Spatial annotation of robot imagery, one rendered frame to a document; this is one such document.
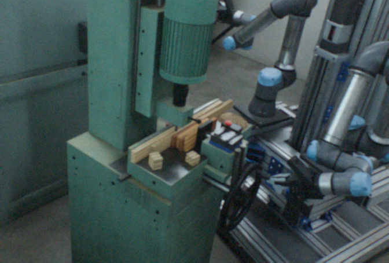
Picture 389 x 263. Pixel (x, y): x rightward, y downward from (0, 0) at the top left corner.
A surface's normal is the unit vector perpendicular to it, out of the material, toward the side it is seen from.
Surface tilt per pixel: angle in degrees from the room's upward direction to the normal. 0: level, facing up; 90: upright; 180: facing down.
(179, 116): 90
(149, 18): 90
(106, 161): 0
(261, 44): 90
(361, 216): 0
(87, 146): 0
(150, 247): 90
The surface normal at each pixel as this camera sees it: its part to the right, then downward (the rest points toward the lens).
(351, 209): 0.13, -0.86
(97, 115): -0.58, 0.33
